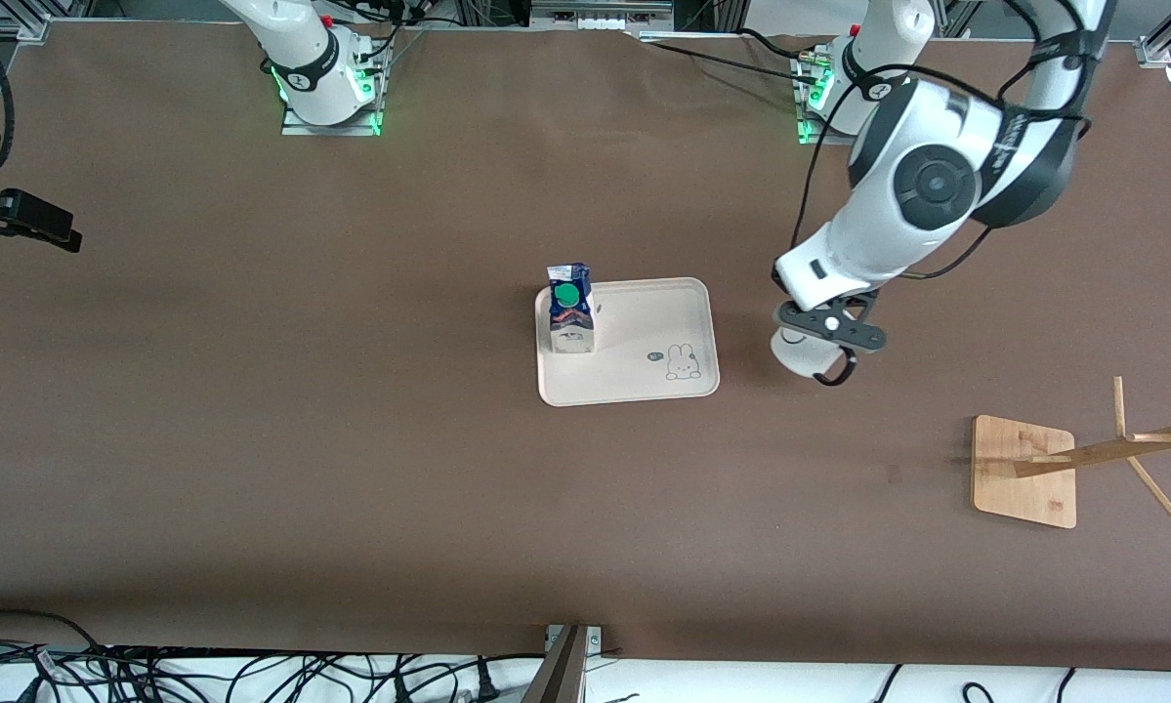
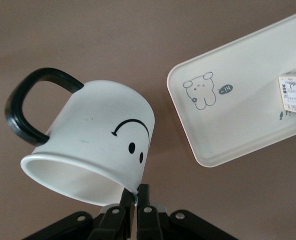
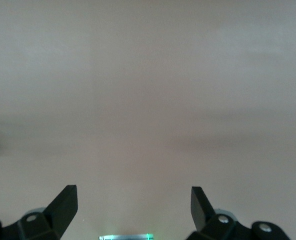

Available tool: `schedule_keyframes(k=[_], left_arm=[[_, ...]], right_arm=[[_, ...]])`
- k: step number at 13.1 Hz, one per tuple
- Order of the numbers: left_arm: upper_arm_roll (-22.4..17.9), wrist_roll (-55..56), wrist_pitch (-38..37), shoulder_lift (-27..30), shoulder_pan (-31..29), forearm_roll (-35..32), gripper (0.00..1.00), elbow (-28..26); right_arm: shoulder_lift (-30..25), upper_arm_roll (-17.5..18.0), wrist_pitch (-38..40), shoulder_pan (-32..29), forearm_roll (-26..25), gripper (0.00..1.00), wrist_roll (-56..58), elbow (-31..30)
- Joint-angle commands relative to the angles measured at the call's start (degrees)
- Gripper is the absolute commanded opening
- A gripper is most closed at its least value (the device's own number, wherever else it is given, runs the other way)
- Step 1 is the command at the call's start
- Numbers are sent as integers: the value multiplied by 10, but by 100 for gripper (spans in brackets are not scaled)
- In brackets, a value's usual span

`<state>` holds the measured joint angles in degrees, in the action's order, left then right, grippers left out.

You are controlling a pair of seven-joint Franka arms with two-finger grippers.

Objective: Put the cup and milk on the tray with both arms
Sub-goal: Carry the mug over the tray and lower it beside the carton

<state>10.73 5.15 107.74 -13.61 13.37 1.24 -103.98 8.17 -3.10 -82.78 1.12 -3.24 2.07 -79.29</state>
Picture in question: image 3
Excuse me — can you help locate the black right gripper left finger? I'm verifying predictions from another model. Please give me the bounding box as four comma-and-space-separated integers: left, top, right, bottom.
0, 184, 78, 240

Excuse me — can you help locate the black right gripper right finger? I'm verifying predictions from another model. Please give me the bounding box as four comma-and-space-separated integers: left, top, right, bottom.
185, 186, 291, 240

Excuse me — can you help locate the brown table cover sheet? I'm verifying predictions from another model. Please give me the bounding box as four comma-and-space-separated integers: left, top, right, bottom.
0, 0, 296, 240

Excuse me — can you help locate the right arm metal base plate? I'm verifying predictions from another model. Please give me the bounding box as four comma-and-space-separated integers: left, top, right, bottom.
99, 232, 155, 240

